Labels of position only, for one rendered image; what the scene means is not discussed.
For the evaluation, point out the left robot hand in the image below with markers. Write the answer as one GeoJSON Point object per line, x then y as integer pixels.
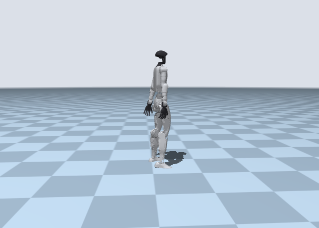
{"type": "Point", "coordinates": [148, 108]}

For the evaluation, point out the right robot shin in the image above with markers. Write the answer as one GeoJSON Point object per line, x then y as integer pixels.
{"type": "Point", "coordinates": [162, 146]}

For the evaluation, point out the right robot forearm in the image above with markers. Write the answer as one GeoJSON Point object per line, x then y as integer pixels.
{"type": "Point", "coordinates": [164, 94]}

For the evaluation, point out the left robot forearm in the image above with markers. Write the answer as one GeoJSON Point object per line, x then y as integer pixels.
{"type": "Point", "coordinates": [152, 93]}

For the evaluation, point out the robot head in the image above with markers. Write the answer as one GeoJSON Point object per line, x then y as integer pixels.
{"type": "Point", "coordinates": [161, 54]}

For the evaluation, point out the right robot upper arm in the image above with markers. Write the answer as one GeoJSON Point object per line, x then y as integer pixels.
{"type": "Point", "coordinates": [163, 72]}

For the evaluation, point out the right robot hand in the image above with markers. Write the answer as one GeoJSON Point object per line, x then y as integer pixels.
{"type": "Point", "coordinates": [164, 111]}

